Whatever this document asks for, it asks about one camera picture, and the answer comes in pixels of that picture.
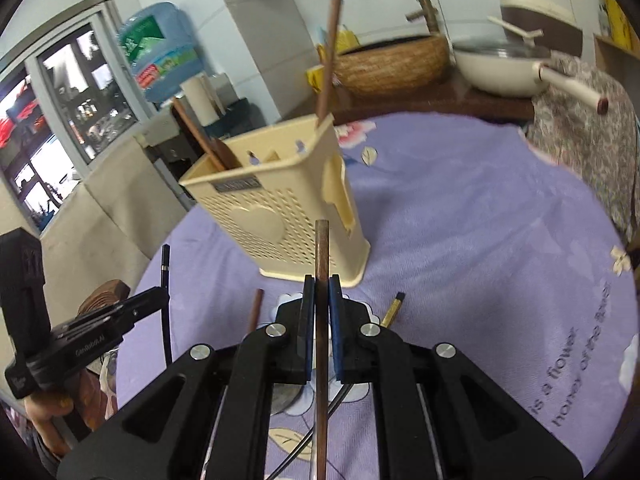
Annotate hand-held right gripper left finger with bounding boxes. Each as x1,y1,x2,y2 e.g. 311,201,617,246
57,275,318,480

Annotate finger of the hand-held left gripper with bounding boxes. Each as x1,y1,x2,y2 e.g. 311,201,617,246
119,287,171,323

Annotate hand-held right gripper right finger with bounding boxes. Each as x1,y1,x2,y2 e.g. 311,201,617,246
327,275,583,480

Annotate black chopstick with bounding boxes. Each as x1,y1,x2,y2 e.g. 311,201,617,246
160,244,175,367

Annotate brown wooden chopstick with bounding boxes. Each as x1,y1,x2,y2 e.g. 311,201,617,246
247,288,265,334
312,220,332,480
315,0,344,129

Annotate cream plastic utensil holder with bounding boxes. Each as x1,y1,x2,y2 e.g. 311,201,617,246
179,114,372,289

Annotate wooden handled spoon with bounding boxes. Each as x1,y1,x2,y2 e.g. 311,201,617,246
172,97,242,172

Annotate person's left hand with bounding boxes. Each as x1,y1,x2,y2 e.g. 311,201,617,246
25,364,119,457

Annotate purple floral tablecloth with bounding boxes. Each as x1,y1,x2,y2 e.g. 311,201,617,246
102,112,639,480

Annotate paper towel roll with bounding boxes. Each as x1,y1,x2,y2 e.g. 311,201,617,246
180,74,222,127

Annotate sliding glass window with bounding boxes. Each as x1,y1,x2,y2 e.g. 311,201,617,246
0,0,147,233

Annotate blue water bottle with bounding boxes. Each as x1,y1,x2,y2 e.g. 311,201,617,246
117,2,204,107

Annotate dark wooden counter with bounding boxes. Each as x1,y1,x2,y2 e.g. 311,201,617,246
330,79,537,124

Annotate wicker basket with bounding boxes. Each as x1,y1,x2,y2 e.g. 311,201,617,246
332,35,450,99

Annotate cream pan with lid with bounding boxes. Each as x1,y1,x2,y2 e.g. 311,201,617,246
452,40,609,114

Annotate floral cloth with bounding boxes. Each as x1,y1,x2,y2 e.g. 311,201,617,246
525,55,640,243

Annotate bamboo style faucet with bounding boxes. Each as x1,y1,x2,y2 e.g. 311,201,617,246
405,0,441,37

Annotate white rice paddle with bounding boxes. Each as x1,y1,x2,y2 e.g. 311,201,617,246
487,15,544,40

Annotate brown and cream rice cooker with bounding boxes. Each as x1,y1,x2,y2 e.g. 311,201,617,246
499,0,585,57

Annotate black and gold utensil handle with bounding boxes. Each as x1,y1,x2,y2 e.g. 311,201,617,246
382,291,406,327

